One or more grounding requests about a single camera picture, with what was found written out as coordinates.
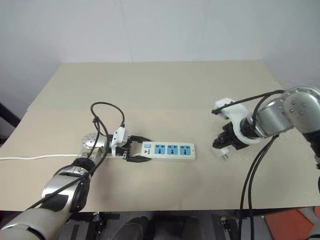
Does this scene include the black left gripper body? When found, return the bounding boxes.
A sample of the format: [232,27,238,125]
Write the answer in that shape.
[115,138,134,159]

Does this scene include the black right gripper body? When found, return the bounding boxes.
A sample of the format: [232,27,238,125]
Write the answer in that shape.
[221,121,243,151]

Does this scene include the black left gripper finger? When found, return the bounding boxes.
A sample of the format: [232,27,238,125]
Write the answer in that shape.
[124,154,152,164]
[128,134,152,144]

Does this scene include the white charger plug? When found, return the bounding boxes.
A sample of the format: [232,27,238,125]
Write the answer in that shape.
[211,146,230,162]

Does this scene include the white power strip blue sockets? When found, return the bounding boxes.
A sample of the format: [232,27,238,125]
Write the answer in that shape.
[140,141,198,161]

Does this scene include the dark grey rounded shape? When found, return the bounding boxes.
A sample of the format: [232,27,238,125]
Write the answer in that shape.
[116,215,156,240]

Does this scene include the orange flat board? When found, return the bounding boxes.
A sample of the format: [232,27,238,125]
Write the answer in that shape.
[263,208,315,239]

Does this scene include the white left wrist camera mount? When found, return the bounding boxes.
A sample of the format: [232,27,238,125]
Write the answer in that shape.
[110,126,129,158]

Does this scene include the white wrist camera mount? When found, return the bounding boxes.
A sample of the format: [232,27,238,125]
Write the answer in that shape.
[110,126,129,158]
[211,97,261,145]

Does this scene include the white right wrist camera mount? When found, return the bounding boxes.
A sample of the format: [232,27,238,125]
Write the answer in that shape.
[211,97,261,145]

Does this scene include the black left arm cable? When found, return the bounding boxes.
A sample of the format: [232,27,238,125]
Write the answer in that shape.
[24,101,126,211]

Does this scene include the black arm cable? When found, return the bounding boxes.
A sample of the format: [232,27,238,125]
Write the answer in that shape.
[211,89,286,240]
[24,101,126,211]

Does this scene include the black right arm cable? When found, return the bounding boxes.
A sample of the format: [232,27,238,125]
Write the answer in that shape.
[211,89,286,240]

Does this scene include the black table leg bracket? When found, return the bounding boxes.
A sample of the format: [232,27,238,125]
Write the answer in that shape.
[87,211,121,237]

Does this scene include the white power strip cord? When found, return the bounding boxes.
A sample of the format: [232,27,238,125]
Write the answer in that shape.
[0,153,81,161]

